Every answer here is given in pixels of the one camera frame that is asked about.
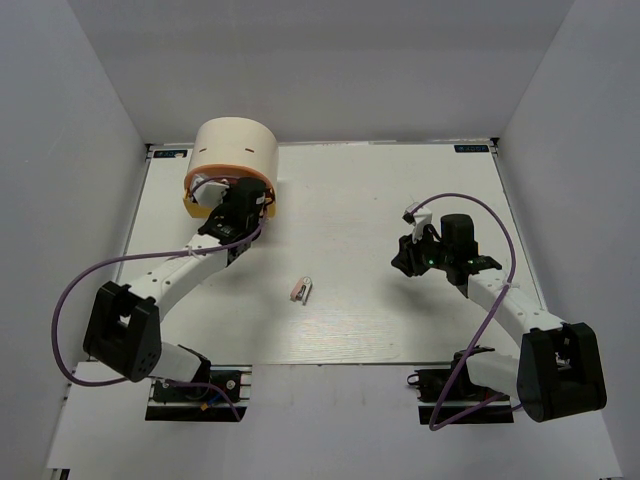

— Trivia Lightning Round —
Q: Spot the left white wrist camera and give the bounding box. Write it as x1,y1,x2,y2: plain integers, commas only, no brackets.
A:
189,175,231,208

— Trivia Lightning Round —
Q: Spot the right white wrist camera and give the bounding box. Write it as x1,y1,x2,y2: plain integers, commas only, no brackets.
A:
402,202,432,243

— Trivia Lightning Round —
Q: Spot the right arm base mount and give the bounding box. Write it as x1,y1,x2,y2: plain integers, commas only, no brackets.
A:
408,367,515,426

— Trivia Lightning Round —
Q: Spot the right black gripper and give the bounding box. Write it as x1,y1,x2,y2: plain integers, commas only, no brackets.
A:
392,224,454,277

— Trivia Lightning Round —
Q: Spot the cream cylindrical desk organizer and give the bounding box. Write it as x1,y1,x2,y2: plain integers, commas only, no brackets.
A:
187,117,279,188

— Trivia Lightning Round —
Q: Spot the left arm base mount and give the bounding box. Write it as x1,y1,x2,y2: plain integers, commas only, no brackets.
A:
145,365,252,423

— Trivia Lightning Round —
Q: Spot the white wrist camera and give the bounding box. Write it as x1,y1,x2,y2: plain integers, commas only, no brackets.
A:
189,175,231,208
402,202,432,243

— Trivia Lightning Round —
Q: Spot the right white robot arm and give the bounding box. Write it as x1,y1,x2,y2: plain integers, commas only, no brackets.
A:
391,212,607,423

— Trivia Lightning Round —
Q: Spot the orange organizer drawer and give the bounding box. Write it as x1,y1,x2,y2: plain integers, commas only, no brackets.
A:
183,164,276,192

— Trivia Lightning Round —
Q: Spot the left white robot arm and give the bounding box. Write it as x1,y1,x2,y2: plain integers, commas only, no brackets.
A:
83,177,268,399

